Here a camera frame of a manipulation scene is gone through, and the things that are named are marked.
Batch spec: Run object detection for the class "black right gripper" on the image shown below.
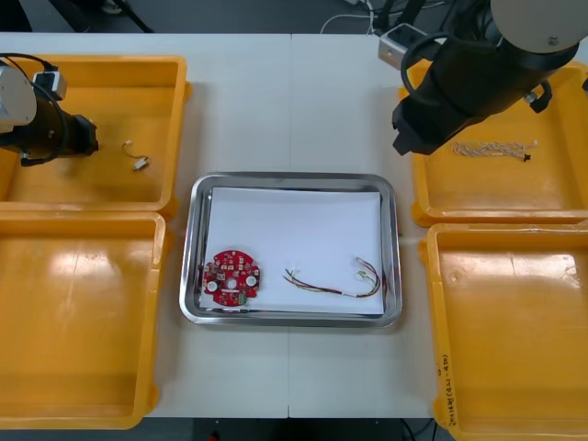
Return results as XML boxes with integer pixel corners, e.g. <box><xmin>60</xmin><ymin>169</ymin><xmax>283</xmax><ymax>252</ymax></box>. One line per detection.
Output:
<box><xmin>391</xmin><ymin>89</ymin><xmax>466</xmax><ymax>157</ymax></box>

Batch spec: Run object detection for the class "steel tray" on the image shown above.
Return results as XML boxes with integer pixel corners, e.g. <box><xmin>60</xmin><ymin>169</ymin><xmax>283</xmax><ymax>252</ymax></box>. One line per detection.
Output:
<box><xmin>178</xmin><ymin>170</ymin><xmax>405</xmax><ymax>329</ymax></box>

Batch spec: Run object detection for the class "round red circuit board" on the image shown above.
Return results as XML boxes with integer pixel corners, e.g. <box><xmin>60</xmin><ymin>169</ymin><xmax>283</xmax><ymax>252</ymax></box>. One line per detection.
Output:
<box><xmin>202</xmin><ymin>247</ymin><xmax>267</xmax><ymax>309</ymax></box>

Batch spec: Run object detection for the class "white twisted wire harness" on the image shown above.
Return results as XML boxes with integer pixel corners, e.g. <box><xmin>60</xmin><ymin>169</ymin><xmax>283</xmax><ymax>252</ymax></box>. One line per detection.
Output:
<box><xmin>449</xmin><ymin>139</ymin><xmax>539</xmax><ymax>163</ymax></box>

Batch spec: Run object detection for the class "small metal solenoid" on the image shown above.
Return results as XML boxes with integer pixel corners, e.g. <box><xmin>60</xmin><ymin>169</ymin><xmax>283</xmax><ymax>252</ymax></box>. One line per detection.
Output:
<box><xmin>120</xmin><ymin>139</ymin><xmax>153</xmax><ymax>174</ymax></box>

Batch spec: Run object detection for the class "white cable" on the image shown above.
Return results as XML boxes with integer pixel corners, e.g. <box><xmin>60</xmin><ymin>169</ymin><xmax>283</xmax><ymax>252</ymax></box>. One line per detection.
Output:
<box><xmin>320</xmin><ymin>12</ymin><xmax>383</xmax><ymax>35</ymax></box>

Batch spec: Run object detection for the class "red green-yellow wire harness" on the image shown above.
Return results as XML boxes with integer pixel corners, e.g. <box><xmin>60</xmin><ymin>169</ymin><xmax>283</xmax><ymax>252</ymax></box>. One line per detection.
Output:
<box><xmin>280</xmin><ymin>256</ymin><xmax>385</xmax><ymax>300</ymax></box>

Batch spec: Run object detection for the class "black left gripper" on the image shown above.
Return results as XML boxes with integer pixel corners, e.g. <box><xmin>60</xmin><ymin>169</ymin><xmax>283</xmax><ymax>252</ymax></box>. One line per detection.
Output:
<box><xmin>68</xmin><ymin>115</ymin><xmax>100</xmax><ymax>157</ymax></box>

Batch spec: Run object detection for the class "yellow-orange plastic bin with handwriting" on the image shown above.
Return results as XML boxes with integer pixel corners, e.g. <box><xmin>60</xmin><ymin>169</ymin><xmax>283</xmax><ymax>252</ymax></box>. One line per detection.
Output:
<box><xmin>416</xmin><ymin>221</ymin><xmax>588</xmax><ymax>438</ymax></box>

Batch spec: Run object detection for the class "white sheet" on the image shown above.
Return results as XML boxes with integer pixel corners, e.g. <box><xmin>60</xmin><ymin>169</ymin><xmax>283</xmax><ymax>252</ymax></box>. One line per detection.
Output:
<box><xmin>199</xmin><ymin>185</ymin><xmax>388</xmax><ymax>318</ymax></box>

